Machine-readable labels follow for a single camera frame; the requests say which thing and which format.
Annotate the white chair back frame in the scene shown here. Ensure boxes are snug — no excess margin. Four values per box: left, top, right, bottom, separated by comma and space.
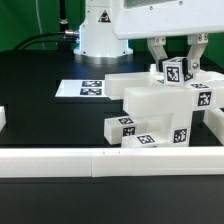
105, 71, 224, 117

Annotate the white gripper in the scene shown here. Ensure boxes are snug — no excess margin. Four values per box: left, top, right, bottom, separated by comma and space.
111, 0, 224, 72

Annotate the black cable with connector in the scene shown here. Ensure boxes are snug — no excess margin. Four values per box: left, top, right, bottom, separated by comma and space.
13, 29, 81, 51

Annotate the white chair seat part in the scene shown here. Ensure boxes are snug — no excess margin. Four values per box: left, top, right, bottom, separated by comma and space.
139, 63, 194, 148

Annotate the white side block left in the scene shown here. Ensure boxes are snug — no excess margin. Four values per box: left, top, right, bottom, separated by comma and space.
0, 106, 6, 132

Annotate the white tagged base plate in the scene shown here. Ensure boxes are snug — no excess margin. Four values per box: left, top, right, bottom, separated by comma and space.
55, 80, 105, 98

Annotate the white front fence bar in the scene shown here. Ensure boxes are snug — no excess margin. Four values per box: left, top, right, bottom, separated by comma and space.
0, 147, 224, 178

